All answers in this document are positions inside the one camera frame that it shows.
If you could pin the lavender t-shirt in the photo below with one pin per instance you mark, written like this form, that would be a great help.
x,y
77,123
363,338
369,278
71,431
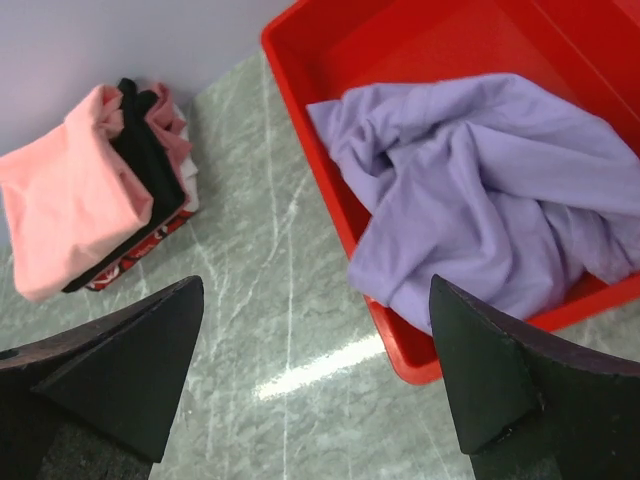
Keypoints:
x,y
490,182

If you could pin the black folded t-shirt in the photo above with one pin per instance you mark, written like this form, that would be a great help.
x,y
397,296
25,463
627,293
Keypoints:
x,y
142,151

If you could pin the white folded t-shirt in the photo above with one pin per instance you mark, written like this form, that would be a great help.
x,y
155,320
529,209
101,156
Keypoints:
x,y
189,170

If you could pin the dusty pink folded t-shirt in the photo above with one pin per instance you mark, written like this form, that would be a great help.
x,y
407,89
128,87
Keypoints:
x,y
168,126

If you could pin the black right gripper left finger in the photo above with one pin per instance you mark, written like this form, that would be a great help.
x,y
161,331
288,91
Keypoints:
x,y
98,401

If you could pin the red patterned folded t-shirt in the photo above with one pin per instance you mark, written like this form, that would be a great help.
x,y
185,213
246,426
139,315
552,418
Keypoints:
x,y
133,256

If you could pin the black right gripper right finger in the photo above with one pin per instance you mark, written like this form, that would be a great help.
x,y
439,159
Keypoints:
x,y
527,404

